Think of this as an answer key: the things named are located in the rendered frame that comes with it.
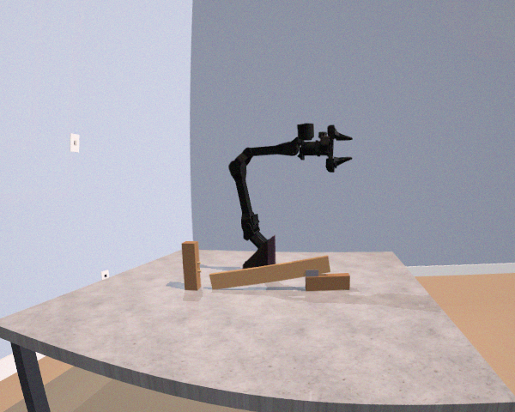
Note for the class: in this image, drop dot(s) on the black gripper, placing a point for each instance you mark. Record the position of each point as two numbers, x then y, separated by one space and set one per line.
337 161

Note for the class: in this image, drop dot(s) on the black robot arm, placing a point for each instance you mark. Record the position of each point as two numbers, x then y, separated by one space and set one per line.
237 168

